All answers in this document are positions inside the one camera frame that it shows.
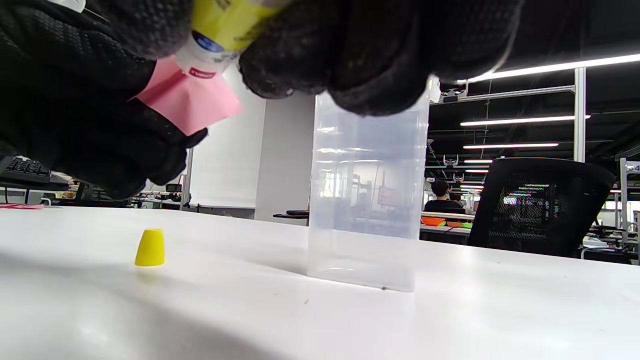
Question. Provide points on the person's left hand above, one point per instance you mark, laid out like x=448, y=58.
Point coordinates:
x=75, y=110

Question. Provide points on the person's right hand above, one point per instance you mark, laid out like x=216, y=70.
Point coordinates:
x=380, y=50

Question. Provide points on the black keyboard tray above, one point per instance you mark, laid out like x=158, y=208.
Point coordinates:
x=45, y=185

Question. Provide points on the pink paper sheet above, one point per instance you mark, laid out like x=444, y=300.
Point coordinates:
x=20, y=206

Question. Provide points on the orange tray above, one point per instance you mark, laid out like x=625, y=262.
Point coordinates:
x=435, y=221

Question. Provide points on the black mesh office chair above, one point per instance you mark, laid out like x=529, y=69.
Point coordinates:
x=540, y=210

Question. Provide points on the small yellow glue cap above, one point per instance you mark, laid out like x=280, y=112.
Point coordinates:
x=150, y=250

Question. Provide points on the black keyboard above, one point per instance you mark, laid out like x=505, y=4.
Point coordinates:
x=25, y=169

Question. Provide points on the pink card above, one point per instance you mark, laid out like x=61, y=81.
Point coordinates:
x=190, y=105

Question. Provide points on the clear plastic container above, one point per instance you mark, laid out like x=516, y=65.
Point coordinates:
x=365, y=200

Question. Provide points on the yellow liquid glue tube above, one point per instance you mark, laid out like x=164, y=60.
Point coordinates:
x=225, y=25

